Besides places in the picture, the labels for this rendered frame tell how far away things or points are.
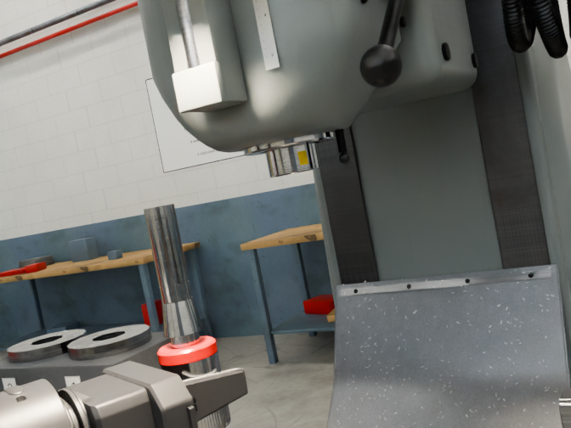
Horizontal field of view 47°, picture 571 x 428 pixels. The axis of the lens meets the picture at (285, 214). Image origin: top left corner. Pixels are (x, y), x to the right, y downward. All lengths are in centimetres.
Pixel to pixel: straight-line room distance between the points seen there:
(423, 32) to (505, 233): 36
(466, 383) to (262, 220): 468
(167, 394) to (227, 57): 25
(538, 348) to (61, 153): 625
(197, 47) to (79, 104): 620
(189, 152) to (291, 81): 537
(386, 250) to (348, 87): 47
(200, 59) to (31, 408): 27
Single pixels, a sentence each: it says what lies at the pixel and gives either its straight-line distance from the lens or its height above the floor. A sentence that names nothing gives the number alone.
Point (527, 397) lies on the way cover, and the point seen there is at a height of 96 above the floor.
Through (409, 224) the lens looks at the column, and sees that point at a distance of 97.
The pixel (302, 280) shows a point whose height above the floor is 46.
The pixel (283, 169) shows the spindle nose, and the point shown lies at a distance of 59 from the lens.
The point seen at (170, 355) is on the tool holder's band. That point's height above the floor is 116.
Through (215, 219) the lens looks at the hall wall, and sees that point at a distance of 578.
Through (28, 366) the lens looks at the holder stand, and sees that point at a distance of 79.
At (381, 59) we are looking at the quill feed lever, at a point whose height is 134.
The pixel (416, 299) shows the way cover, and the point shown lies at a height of 107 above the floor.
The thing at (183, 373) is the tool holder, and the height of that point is 115.
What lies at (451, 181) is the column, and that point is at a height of 123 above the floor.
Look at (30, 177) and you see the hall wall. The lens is 725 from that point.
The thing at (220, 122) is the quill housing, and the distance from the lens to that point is 54.
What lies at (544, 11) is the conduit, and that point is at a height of 139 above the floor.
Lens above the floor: 128
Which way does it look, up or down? 3 degrees down
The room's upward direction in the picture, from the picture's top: 11 degrees counter-clockwise
